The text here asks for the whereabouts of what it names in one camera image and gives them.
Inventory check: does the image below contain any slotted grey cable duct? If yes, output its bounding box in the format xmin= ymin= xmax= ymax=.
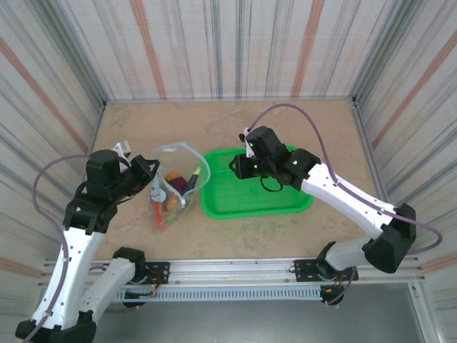
xmin=106 ymin=287 xmax=323 ymax=304

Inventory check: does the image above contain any orange red carrot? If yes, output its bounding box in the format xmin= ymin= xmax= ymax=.
xmin=154 ymin=201 xmax=168 ymax=233

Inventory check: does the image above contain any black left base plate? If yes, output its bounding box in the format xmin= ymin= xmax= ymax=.
xmin=142 ymin=262 xmax=171 ymax=286

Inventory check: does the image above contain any dark purple beet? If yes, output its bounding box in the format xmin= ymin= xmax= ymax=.
xmin=169 ymin=176 xmax=189 ymax=196

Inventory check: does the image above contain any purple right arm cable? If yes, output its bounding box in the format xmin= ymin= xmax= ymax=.
xmin=248 ymin=103 xmax=443 ymax=308

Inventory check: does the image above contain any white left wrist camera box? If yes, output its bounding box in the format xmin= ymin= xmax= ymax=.
xmin=114 ymin=140 xmax=131 ymax=159

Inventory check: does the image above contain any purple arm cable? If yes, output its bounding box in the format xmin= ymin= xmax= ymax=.
xmin=26 ymin=153 xmax=131 ymax=340
xmin=248 ymin=103 xmax=443 ymax=308

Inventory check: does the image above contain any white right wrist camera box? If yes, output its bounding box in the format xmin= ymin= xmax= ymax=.
xmin=238 ymin=126 xmax=256 ymax=159

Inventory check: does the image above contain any dark eggplant with yellow stem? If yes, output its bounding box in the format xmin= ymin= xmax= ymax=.
xmin=184 ymin=166 xmax=202 ymax=192

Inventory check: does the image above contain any aluminium mounting rail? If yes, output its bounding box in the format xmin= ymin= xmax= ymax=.
xmin=38 ymin=254 xmax=426 ymax=291

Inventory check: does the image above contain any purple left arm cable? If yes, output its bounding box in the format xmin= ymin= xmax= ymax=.
xmin=26 ymin=153 xmax=131 ymax=340

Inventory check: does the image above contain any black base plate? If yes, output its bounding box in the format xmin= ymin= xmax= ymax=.
xmin=294 ymin=257 xmax=359 ymax=283
xmin=142 ymin=262 xmax=171 ymax=286

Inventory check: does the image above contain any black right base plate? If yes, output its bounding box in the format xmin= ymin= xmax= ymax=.
xmin=294 ymin=257 xmax=359 ymax=283

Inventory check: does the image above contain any green plastic basket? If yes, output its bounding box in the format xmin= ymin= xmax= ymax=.
xmin=201 ymin=144 xmax=316 ymax=219

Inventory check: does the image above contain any clear elephant print zip-top bag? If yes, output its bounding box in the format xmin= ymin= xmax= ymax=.
xmin=148 ymin=140 xmax=212 ymax=234

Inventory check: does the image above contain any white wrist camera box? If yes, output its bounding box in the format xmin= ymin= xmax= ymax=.
xmin=238 ymin=126 xmax=256 ymax=159
xmin=114 ymin=140 xmax=131 ymax=159

